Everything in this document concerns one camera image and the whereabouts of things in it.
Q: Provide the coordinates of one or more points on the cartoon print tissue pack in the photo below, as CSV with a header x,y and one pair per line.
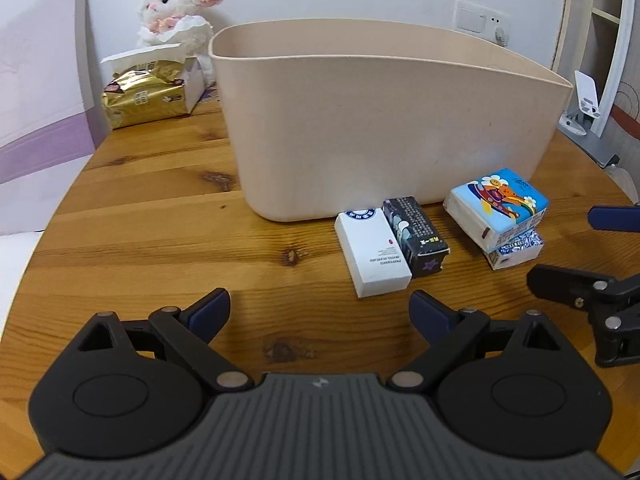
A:
x,y
495,207

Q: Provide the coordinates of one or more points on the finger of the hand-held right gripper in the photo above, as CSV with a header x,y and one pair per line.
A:
x,y
570,284
607,218

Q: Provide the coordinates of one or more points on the white shelf frame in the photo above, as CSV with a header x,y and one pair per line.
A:
x,y
617,25

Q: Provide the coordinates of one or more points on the black rectangular box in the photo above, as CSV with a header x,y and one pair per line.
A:
x,y
417,237

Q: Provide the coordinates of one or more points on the white plush lamb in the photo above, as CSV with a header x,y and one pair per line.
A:
x,y
175,5

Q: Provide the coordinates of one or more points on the white wall socket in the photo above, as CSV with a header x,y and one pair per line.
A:
x,y
497,31

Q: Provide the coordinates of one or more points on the gold tissue pack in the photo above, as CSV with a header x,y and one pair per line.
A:
x,y
142,97

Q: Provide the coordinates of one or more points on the beige plastic storage bin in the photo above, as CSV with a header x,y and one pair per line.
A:
x,y
380,125

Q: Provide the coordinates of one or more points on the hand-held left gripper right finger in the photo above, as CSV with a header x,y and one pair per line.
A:
x,y
426,311

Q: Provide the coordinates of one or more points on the blue patterned tissue pack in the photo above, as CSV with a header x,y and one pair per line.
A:
x,y
517,250

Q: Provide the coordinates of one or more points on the white and purple board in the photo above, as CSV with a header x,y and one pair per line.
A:
x,y
40,110

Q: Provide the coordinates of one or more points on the grey metal stand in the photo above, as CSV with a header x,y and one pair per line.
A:
x,y
592,145

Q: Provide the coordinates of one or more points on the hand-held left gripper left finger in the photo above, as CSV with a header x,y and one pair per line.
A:
x,y
210,311

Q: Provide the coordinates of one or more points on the white rectangular box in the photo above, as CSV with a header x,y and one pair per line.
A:
x,y
372,252

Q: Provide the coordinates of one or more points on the white wall switch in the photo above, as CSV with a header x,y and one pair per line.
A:
x,y
469,17

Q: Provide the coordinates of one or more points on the white phone stand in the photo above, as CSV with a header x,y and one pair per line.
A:
x,y
590,95

